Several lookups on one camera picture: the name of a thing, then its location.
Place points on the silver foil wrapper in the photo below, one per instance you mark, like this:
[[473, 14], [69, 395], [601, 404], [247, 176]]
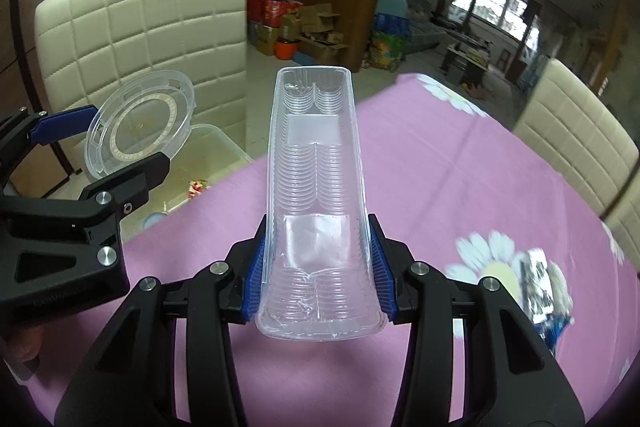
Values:
[[542, 284]]

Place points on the clear plastic storage bin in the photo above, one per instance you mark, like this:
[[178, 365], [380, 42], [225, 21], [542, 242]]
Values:
[[220, 162]]

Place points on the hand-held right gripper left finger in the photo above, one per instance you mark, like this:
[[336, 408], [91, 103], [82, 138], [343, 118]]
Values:
[[253, 287]]

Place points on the coffee table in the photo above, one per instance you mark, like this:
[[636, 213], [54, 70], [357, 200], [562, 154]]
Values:
[[467, 54]]

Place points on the person's left hand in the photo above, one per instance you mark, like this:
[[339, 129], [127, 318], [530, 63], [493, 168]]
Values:
[[22, 347]]

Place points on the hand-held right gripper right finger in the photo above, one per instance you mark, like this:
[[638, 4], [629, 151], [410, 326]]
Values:
[[385, 287]]

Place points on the clear ribbed plastic tray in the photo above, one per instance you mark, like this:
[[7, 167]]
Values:
[[315, 187]]

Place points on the blue snack wrapper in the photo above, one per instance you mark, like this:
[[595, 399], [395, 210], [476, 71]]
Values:
[[555, 332]]

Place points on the wooden partition counter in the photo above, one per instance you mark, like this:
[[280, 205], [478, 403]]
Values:
[[340, 2]]

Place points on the grey sofa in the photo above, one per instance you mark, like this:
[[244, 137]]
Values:
[[420, 24]]

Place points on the cream padded dining chair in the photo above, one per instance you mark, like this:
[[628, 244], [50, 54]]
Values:
[[570, 137], [150, 22], [627, 227]]

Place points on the pile of cardboard boxes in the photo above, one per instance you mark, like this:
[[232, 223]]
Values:
[[310, 32]]

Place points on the pink floral tablecloth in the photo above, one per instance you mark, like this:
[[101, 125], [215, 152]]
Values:
[[450, 187]]

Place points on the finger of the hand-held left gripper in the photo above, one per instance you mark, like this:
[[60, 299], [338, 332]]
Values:
[[135, 179], [60, 122]]

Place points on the orange bucket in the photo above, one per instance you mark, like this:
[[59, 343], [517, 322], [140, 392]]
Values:
[[285, 49]]

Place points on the barred window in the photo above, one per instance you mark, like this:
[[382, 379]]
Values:
[[500, 2]]

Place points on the red yellow checkered wrapper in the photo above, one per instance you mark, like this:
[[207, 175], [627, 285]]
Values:
[[197, 188]]

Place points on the clear round plastic lid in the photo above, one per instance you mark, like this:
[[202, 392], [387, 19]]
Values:
[[145, 127]]

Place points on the colourful printed bag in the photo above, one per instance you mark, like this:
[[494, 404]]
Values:
[[385, 44]]

